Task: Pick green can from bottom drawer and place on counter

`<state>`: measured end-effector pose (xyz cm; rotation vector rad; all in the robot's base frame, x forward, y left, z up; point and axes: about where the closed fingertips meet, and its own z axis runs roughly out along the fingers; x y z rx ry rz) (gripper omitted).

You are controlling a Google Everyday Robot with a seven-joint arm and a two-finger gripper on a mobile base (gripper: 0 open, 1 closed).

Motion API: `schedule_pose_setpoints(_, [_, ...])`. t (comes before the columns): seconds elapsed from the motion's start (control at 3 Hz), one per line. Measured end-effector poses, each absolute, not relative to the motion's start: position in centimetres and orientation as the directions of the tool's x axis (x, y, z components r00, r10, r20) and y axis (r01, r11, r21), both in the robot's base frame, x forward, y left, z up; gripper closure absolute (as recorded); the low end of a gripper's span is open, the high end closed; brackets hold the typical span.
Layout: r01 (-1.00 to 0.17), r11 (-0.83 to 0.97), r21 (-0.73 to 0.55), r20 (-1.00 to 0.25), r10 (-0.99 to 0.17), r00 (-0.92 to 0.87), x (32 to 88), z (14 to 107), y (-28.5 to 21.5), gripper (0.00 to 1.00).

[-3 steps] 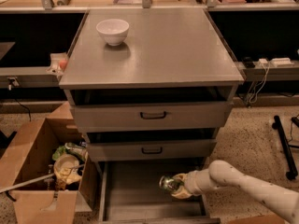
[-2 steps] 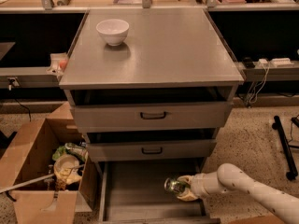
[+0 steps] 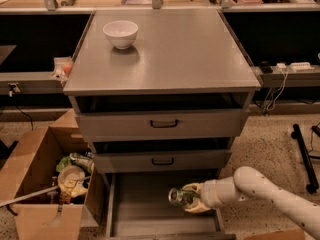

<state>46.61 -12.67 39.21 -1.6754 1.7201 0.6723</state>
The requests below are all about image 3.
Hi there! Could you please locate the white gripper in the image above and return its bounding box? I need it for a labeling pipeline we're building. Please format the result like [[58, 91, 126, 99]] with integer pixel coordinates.
[[182, 177, 240, 214]]

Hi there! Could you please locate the green drink can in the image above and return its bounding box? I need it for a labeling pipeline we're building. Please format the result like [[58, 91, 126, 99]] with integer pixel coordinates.
[[168, 188, 200, 207]]

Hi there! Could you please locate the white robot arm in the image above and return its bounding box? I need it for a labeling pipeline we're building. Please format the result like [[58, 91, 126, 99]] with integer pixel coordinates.
[[182, 166, 320, 240]]

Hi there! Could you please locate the bottom grey drawer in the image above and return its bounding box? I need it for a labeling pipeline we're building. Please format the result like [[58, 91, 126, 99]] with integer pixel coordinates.
[[106, 170, 236, 240]]

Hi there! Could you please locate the grey drawer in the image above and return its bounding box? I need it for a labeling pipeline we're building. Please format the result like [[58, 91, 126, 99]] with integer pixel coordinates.
[[93, 149, 231, 173], [106, 170, 236, 240], [76, 109, 248, 142]]

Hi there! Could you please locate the middle grey drawer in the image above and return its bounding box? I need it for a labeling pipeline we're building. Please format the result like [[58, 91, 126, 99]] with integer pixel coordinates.
[[93, 149, 231, 173]]

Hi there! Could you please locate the grey metal drawer cabinet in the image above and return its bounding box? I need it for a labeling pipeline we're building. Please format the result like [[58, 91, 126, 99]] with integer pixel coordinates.
[[63, 7, 262, 240]]

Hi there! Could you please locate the top grey drawer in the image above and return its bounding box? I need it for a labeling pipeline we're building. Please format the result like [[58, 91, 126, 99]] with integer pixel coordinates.
[[76, 109, 248, 142]]

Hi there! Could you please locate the black floor stand leg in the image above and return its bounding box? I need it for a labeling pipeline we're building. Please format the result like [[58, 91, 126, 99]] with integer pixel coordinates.
[[291, 124, 319, 194]]

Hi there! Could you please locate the green snack bag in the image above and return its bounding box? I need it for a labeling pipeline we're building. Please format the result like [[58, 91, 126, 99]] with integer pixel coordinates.
[[56, 153, 94, 173]]

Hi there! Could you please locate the white paper cup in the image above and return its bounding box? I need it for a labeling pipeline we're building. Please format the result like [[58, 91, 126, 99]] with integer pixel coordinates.
[[58, 165, 85, 192]]

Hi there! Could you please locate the brown cardboard box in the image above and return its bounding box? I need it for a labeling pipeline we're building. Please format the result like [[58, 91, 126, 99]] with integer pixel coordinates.
[[0, 111, 104, 240]]

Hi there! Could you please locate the grey metal rod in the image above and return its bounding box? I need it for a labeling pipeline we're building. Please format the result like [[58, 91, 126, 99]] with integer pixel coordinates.
[[0, 176, 91, 207]]

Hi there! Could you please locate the white ceramic bowl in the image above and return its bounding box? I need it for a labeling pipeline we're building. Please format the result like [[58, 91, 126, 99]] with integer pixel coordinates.
[[103, 20, 139, 49]]

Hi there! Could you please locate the small tray with orange ball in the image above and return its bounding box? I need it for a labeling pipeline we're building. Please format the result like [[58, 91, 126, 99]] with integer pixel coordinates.
[[50, 57, 73, 82]]

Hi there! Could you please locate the black wall cable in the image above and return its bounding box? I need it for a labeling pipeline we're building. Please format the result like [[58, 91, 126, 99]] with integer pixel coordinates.
[[9, 90, 35, 131]]

